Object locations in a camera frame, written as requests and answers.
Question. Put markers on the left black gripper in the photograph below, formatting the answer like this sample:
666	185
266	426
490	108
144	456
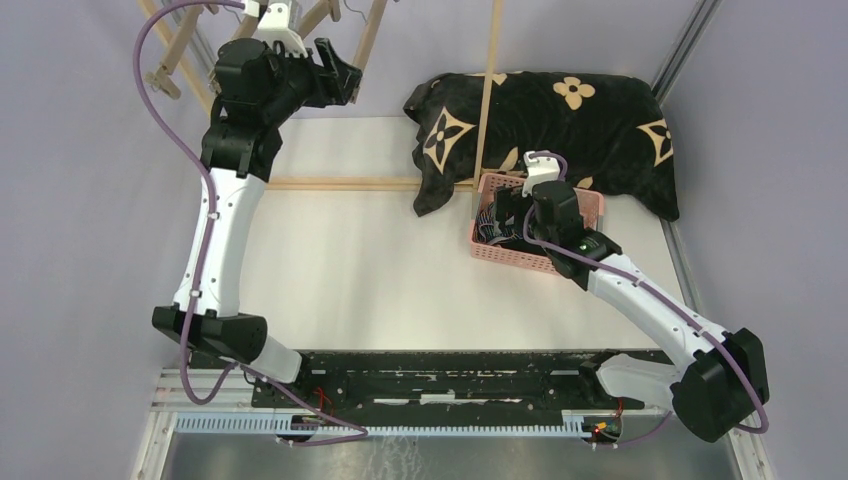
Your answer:
333	82

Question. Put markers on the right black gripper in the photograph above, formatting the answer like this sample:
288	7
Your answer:
511	199

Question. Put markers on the navy striped boxer shorts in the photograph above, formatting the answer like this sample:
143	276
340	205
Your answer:
485	232

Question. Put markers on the beige clip hanger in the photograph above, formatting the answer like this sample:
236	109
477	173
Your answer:
175	59
372	20
242	23
320	11

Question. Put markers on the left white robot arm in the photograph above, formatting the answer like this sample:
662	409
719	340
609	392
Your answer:
261	86

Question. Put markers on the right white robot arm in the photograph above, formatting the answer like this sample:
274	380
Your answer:
715	380

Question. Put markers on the empty beige clip hanger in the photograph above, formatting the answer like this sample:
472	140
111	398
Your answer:
175	59

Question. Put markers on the pink plastic basket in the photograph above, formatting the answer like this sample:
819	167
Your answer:
591	205

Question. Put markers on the black floral blanket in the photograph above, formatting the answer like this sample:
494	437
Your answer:
610	129

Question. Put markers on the wooden clothes rack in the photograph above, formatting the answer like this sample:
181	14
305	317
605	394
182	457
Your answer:
402	183

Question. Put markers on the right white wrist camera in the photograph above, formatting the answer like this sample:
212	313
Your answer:
542	166

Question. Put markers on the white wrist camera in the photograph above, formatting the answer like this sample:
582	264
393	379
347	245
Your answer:
270	22
542	166

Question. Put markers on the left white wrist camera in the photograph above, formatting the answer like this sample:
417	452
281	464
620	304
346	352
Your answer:
270	22

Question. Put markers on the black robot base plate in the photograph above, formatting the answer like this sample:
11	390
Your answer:
445	392

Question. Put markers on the aluminium frame rail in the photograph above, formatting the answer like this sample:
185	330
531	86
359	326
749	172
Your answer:
688	38

